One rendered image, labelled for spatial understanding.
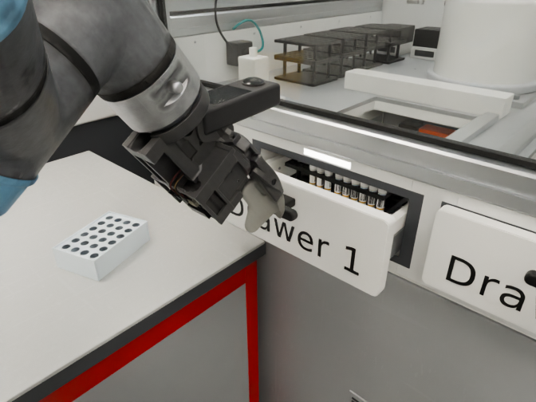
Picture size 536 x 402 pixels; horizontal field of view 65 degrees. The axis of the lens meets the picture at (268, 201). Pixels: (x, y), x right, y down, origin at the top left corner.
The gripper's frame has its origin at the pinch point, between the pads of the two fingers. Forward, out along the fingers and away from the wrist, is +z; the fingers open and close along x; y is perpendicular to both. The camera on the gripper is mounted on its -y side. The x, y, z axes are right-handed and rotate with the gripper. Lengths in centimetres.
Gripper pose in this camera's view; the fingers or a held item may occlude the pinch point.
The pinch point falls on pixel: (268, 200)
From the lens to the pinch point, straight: 53.1
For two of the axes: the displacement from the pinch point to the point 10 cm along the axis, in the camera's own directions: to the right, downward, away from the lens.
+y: -5.5, 8.0, -2.5
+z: 3.9, 5.1, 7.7
